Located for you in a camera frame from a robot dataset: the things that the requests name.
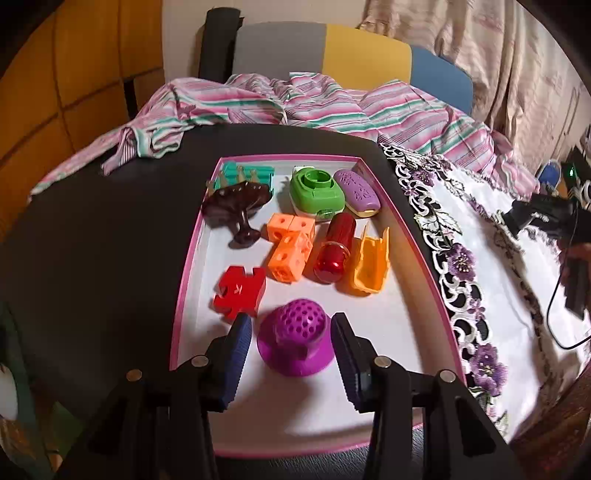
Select orange plastic case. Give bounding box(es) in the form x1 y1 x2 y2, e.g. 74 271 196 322
341 225 391 296

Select black cable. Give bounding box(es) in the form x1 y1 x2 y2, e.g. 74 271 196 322
547 272 591 350

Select orange linked cubes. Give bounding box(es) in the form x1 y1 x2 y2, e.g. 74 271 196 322
265 213 317 283

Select white purple floral tablecloth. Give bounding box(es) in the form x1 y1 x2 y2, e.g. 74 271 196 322
379 143 591 446

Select white cup with orange items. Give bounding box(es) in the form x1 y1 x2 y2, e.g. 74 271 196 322
0 300 70 480

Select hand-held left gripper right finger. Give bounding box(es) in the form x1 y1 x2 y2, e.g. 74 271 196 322
331 313 527 480

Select wooden panel cabinet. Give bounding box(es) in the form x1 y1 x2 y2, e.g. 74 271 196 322
0 0 164 222

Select pink-rimmed white tray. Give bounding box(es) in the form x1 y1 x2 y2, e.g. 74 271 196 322
170 156 467 457

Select black upright cylinder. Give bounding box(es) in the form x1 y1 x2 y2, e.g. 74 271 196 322
198 7 245 84

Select brown pedestal toy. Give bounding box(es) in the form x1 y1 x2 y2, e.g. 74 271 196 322
202 165 274 248

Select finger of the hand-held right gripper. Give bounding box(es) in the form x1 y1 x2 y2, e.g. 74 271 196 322
500 199 539 238

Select green round plastic toy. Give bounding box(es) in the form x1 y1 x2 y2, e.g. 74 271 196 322
289 167 347 220

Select purple perforated ball toy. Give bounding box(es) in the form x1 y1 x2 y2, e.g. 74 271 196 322
256 298 334 377

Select red metallic cylinder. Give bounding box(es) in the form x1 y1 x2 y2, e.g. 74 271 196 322
313 212 357 283

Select teal plastic toy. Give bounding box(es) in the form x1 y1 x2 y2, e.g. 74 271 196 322
218 161 276 195

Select purple oval case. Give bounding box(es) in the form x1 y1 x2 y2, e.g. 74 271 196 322
333 168 382 219

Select pink green striped cloth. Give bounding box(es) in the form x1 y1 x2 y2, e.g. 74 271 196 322
28 71 541 204

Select beige floral curtain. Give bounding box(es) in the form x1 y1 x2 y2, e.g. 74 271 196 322
358 0 591 171

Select blue object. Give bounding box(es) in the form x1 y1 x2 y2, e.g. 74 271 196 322
536 159 563 190

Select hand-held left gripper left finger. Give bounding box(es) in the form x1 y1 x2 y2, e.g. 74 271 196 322
58 313 254 480

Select red puzzle piece toy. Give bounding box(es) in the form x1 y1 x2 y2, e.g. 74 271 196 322
212 264 267 319

